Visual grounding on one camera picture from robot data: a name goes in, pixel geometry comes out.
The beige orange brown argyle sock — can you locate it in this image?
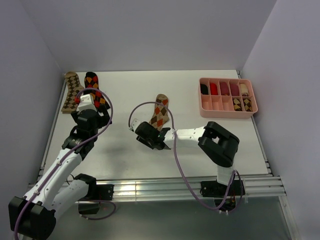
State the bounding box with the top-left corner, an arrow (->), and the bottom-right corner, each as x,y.
149,93 -> 169,131

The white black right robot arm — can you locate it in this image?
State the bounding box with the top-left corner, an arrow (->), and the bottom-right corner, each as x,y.
129,118 -> 240,195

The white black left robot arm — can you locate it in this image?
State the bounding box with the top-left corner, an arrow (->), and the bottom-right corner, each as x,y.
8,108 -> 113,240

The black red yellow argyle sock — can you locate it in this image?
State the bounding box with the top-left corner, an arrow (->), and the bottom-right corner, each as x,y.
83,71 -> 110,113

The black rolled sock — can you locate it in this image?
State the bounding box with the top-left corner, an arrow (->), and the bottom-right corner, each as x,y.
200,83 -> 209,95

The red rolled sock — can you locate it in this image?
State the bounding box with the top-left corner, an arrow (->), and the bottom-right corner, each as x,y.
209,82 -> 219,96

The pink divided organizer tray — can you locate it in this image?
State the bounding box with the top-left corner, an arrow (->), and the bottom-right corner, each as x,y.
198,77 -> 258,119

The dark pink rolled sock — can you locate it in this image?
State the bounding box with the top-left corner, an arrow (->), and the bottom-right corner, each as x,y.
220,82 -> 230,96

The brown yellow argyle rolled sock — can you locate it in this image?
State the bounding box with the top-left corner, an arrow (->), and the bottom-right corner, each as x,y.
232,98 -> 242,112

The magenta rolled sock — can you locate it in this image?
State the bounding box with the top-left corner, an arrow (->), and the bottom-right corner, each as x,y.
229,83 -> 240,96

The brown cream argyle rolled sock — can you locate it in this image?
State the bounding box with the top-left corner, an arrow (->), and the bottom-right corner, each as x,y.
243,98 -> 253,112

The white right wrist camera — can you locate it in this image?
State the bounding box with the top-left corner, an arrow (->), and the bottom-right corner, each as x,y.
129,118 -> 142,132

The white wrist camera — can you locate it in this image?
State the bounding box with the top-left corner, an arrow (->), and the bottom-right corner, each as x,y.
129,118 -> 142,132
77,94 -> 96,112

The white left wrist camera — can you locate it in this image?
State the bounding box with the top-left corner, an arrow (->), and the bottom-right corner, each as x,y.
77,94 -> 96,112

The aluminium table edge rail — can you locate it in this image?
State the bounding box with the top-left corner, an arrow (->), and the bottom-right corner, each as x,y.
37,83 -> 66,178

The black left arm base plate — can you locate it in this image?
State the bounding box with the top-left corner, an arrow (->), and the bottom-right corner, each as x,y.
79,184 -> 114,201

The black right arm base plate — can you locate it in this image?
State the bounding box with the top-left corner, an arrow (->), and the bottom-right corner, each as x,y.
200,179 -> 246,198

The black box under rail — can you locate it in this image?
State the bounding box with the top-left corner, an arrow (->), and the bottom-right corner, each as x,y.
78,202 -> 100,215

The aluminium front mounting rail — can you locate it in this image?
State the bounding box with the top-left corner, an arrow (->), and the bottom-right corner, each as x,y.
97,175 -> 287,203

